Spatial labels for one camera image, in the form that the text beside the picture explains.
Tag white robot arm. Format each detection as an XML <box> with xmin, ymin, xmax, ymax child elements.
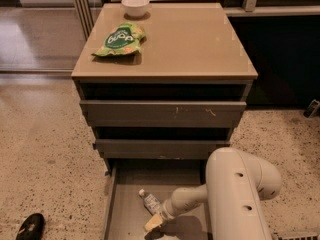
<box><xmin>144</xmin><ymin>147</ymin><xmax>282</xmax><ymax>240</ymax></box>

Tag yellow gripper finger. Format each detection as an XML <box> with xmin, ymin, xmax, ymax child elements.
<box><xmin>144</xmin><ymin>214</ymin><xmax>164</xmax><ymax>232</ymax></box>

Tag grey middle drawer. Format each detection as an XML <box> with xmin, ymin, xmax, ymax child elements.
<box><xmin>95</xmin><ymin>139</ymin><xmax>230</xmax><ymax>160</ymax></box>

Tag small dark floor device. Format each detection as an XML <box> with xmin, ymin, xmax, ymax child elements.
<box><xmin>303</xmin><ymin>99</ymin><xmax>320</xmax><ymax>118</ymax></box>

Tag green snack bag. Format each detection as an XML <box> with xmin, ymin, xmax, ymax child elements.
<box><xmin>93</xmin><ymin>22</ymin><xmax>146</xmax><ymax>57</ymax></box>

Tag grey top drawer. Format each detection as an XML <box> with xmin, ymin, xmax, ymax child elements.
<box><xmin>80</xmin><ymin>100</ymin><xmax>246</xmax><ymax>128</ymax></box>

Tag grey open bottom drawer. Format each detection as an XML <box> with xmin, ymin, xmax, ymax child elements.
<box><xmin>104</xmin><ymin>166</ymin><xmax>214</xmax><ymax>240</ymax></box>

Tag white ceramic bowl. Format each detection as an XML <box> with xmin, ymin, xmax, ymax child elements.
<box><xmin>121</xmin><ymin>0</ymin><xmax>150</xmax><ymax>18</ymax></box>

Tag clear plastic water bottle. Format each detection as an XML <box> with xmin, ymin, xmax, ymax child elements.
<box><xmin>139</xmin><ymin>189</ymin><xmax>162</xmax><ymax>215</ymax></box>

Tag grey drawer cabinet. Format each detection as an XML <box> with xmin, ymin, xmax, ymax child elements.
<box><xmin>71</xmin><ymin>2</ymin><xmax>259</xmax><ymax>177</ymax></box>

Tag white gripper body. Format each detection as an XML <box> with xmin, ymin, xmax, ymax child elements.
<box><xmin>161</xmin><ymin>198</ymin><xmax>179</xmax><ymax>220</ymax></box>

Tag white floor vent grille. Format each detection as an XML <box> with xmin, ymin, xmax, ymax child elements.
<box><xmin>272</xmin><ymin>231</ymin><xmax>320</xmax><ymax>240</ymax></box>

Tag black shoe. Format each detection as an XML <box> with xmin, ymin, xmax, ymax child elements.
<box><xmin>15</xmin><ymin>213</ymin><xmax>45</xmax><ymax>240</ymax></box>

